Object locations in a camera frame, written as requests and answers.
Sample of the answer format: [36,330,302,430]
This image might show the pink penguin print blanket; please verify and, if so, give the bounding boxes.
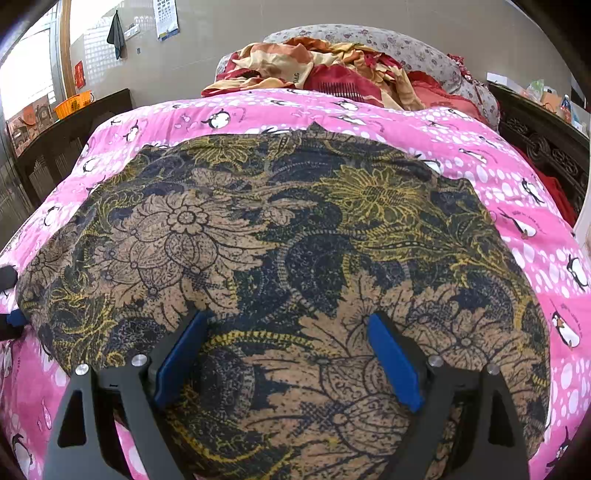
[0,88,591,480]

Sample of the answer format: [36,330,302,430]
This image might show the dark hanging cloth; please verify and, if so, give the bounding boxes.
[106,11,127,61]

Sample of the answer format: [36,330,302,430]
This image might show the grey floral pillow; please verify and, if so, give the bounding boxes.
[216,24,502,131]

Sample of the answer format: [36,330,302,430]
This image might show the clutter of small packets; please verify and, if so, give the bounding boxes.
[526,79,591,131]

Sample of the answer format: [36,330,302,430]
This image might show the window with wooden frame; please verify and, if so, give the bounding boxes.
[0,0,72,121]

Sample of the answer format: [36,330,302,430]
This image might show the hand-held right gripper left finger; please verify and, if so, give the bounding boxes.
[44,309,214,480]

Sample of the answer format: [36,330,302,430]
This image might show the red and gold floral quilt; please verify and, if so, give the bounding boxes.
[202,37,490,125]

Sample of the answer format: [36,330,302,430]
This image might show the red cloth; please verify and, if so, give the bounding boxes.
[510,145,581,227]

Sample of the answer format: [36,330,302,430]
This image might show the brown floral patterned garment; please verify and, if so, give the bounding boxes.
[16,122,553,480]

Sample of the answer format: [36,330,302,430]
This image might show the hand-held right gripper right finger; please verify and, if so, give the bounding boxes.
[367,312,530,480]

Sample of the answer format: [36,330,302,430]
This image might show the dark carved wooden headboard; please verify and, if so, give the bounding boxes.
[487,83,591,217]

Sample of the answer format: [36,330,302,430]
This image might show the white plastic object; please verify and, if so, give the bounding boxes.
[574,202,591,243]

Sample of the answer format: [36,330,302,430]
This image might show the white paper box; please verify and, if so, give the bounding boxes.
[486,71,523,89]

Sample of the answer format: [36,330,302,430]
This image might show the red printed boxes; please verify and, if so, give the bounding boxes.
[6,95,57,158]

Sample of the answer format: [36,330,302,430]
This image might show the wall calendar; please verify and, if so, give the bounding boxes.
[152,0,181,42]

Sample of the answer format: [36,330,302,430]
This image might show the orange plastic basket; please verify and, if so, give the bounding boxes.
[53,91,96,121]

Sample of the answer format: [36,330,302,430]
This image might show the dark wooden cabinet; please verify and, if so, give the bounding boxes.
[14,88,134,209]

